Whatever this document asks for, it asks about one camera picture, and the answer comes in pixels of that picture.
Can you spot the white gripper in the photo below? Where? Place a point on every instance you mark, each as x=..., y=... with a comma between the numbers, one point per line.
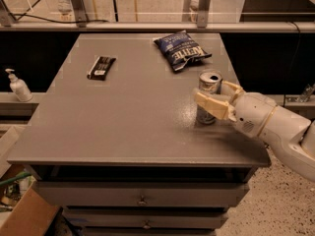
x=252, y=114

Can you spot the dented Red Bull can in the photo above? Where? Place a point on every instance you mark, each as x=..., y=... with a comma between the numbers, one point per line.
x=210, y=82

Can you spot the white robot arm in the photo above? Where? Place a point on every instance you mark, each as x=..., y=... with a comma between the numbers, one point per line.
x=290, y=136

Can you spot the blue Kettle chips bag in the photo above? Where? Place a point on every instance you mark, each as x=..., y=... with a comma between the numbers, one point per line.
x=180, y=49

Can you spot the grey drawer cabinet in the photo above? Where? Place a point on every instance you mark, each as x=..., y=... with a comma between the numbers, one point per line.
x=138, y=125

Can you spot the black snack bar wrapper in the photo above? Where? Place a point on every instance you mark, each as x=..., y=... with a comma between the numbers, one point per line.
x=100, y=68

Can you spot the grey drawer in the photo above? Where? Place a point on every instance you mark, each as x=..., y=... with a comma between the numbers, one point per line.
x=89, y=194
x=146, y=218

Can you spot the top grey drawer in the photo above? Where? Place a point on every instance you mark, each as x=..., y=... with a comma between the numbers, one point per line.
x=89, y=194

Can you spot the white pump soap bottle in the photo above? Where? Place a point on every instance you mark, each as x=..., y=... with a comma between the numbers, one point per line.
x=19, y=87

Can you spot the cardboard box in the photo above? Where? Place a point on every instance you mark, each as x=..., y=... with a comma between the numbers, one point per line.
x=32, y=216

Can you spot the grey metal railing post right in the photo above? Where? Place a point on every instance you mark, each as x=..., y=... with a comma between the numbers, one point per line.
x=203, y=13

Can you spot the grey metal railing post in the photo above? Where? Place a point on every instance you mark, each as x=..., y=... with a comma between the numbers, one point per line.
x=79, y=12
x=203, y=13

